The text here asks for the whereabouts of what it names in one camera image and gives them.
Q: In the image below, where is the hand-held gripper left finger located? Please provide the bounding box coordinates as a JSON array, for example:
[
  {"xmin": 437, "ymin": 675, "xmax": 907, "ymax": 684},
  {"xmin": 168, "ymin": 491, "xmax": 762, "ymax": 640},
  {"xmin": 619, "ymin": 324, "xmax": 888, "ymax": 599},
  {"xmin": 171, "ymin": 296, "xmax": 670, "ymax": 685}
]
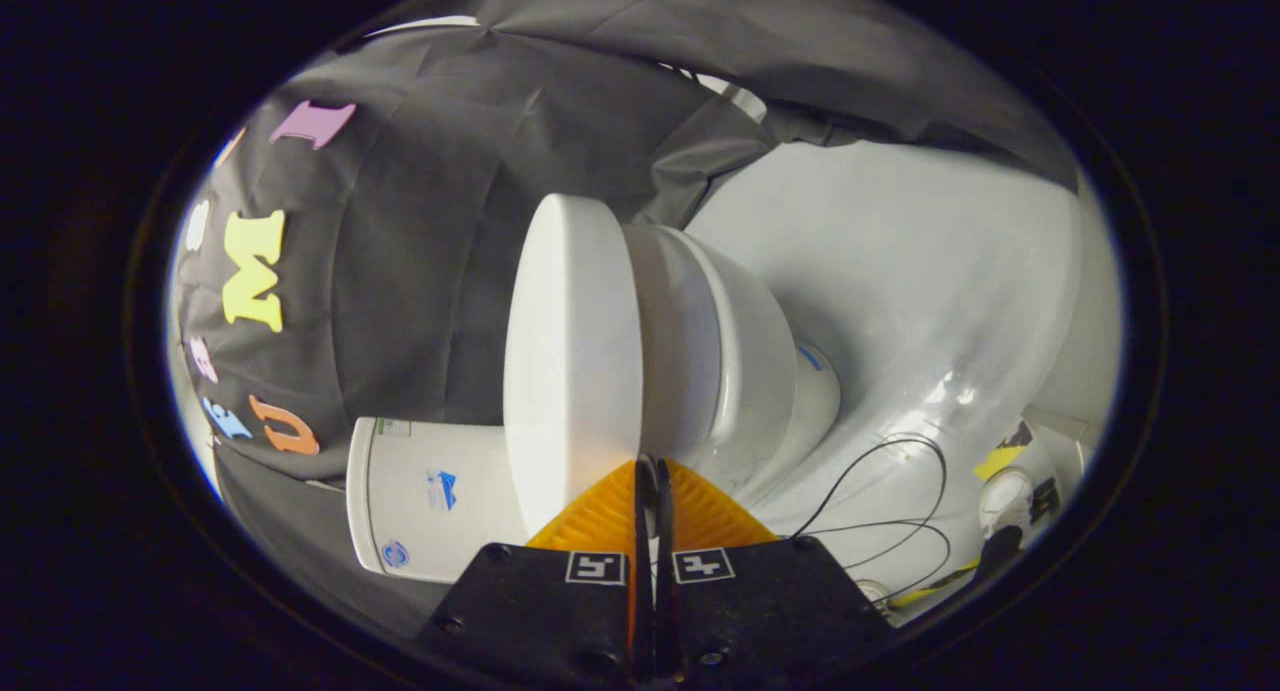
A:
[{"xmin": 415, "ymin": 458, "xmax": 653, "ymax": 688}]

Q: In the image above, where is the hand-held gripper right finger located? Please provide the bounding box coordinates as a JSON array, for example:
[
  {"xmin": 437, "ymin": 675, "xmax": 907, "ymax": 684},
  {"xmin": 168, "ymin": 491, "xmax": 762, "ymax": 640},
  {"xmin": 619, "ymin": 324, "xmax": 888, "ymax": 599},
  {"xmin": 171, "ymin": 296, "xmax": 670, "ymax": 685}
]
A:
[{"xmin": 654, "ymin": 457, "xmax": 898, "ymax": 688}]

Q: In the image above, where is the white toilet lid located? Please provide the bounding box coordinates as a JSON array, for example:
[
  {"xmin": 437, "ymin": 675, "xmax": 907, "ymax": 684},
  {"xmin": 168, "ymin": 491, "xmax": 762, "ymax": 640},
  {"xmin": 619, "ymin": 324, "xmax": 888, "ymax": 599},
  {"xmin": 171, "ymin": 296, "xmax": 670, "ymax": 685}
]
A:
[{"xmin": 502, "ymin": 193, "xmax": 645, "ymax": 538}]

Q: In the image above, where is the white round object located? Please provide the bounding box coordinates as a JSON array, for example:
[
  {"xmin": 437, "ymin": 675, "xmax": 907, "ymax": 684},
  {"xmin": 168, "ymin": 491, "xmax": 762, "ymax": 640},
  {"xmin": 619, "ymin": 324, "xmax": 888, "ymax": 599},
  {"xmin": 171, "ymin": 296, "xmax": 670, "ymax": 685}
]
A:
[{"xmin": 978, "ymin": 467, "xmax": 1037, "ymax": 539}]

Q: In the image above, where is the black backdrop cloth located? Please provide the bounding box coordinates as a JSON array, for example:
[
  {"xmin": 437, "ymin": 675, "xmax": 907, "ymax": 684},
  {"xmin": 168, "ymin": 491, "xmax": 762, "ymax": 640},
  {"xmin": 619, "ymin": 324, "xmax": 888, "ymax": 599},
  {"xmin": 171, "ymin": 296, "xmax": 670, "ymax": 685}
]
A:
[{"xmin": 172, "ymin": 0, "xmax": 1083, "ymax": 617}]

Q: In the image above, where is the thin black cable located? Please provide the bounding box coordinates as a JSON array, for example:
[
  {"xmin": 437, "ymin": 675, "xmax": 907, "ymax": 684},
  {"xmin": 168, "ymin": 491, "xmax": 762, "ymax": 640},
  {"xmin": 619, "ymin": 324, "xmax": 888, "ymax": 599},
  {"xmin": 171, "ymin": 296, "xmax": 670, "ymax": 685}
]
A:
[{"xmin": 788, "ymin": 432, "xmax": 953, "ymax": 574}]

